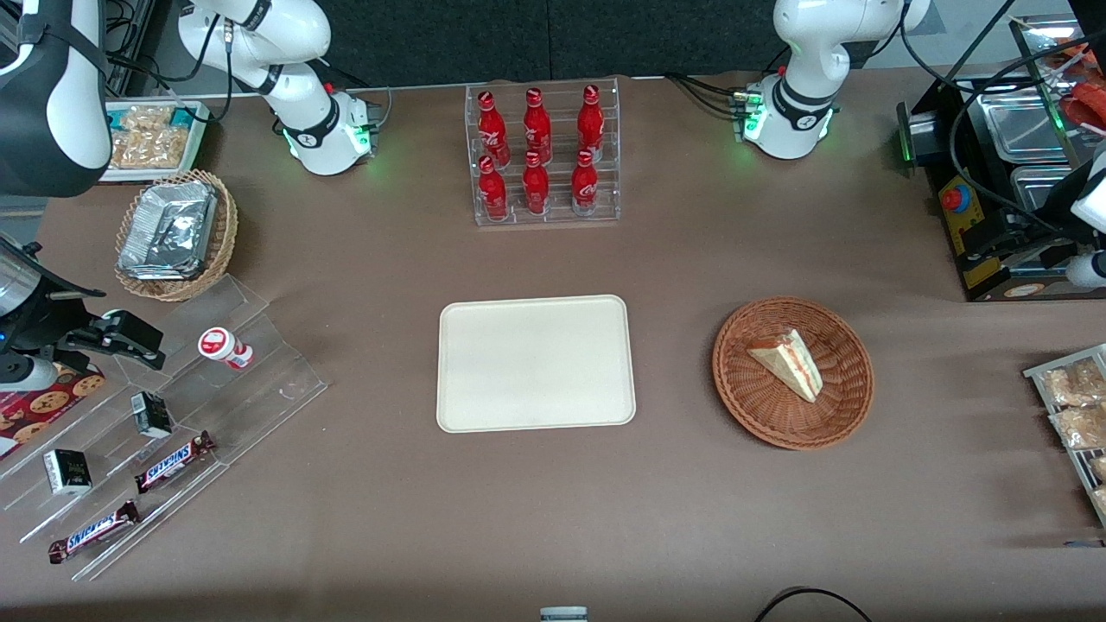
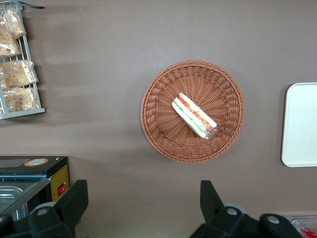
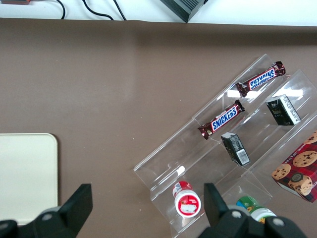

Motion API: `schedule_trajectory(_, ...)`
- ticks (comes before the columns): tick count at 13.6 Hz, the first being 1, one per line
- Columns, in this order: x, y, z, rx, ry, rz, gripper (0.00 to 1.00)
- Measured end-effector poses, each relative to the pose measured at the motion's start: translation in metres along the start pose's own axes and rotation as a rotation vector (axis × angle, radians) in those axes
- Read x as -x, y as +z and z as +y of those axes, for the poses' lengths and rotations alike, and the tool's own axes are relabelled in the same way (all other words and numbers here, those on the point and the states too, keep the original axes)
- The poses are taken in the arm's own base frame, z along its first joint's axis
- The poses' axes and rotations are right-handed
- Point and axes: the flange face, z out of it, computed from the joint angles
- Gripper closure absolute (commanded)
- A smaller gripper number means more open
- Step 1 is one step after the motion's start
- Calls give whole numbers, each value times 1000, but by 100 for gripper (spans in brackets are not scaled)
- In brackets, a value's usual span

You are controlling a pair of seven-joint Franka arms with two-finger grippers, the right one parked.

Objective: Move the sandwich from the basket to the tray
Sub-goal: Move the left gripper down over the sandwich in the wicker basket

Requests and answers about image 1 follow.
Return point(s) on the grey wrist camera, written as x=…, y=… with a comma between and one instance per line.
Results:
x=22, y=373
x=1089, y=271

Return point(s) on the cream plastic tray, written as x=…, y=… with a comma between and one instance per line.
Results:
x=536, y=363

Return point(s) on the white snack tray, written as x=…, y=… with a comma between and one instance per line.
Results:
x=197, y=138

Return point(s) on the small steel pan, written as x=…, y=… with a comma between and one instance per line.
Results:
x=1037, y=183

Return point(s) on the red cookie box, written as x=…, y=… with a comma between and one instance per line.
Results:
x=43, y=410

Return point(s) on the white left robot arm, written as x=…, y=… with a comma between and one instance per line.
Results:
x=799, y=95

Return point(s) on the silver foil pack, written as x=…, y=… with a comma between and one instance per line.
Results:
x=177, y=220
x=151, y=269

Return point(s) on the orange red item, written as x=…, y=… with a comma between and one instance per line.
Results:
x=1090, y=104

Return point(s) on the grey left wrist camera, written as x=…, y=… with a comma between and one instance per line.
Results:
x=1089, y=271

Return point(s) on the small red white bottle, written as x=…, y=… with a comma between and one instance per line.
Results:
x=220, y=347

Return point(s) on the large steel pan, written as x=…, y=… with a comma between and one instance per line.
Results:
x=1024, y=125

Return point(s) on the black food warmer machine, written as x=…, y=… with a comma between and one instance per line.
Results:
x=929, y=138

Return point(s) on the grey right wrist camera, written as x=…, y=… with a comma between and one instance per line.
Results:
x=22, y=373

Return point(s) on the small black carton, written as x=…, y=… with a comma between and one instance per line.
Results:
x=152, y=415
x=67, y=472

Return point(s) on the clear bag of snacks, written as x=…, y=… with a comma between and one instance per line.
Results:
x=149, y=150
x=143, y=119

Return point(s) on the clear acrylic stepped stand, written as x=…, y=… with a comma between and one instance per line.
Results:
x=268, y=389

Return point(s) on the clear bag of crackers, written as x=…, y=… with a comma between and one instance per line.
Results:
x=1071, y=384
x=1099, y=468
x=1101, y=501
x=1080, y=428

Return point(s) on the dark fabric partition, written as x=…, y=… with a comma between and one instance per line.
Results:
x=536, y=39

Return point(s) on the red cola bottle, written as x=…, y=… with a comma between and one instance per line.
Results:
x=493, y=194
x=537, y=128
x=585, y=187
x=536, y=190
x=492, y=130
x=590, y=123

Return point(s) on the triangular sandwich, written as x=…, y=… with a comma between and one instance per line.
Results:
x=788, y=363

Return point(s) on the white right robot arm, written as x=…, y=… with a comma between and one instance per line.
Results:
x=304, y=130

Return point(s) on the red emergency stop button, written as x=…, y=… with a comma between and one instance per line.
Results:
x=955, y=199

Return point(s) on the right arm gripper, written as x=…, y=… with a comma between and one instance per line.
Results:
x=43, y=318

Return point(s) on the light wicker basket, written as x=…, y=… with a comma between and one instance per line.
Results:
x=223, y=242

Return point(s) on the snickers chocolate bar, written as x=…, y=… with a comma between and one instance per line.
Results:
x=93, y=532
x=173, y=463

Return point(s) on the round brown wicker basket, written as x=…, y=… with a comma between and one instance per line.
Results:
x=760, y=415

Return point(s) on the small grey white object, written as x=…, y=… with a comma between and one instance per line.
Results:
x=563, y=614

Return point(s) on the clear acrylic bottle rack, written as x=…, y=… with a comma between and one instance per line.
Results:
x=562, y=220

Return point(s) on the tray of snack bags right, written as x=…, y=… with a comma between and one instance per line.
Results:
x=1037, y=373

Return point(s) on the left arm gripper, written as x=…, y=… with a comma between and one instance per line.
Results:
x=1013, y=235

